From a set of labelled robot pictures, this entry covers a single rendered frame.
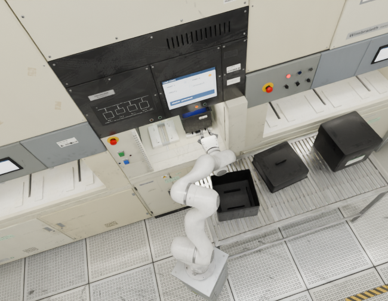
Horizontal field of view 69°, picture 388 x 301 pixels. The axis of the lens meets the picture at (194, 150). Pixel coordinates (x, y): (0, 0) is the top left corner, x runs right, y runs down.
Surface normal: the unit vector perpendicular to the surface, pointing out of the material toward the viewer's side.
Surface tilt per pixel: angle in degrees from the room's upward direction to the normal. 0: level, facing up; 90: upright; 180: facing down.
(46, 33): 92
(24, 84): 90
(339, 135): 0
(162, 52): 90
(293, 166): 0
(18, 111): 90
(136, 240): 0
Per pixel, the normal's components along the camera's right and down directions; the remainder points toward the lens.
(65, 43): 0.27, 0.81
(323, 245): -0.11, -0.53
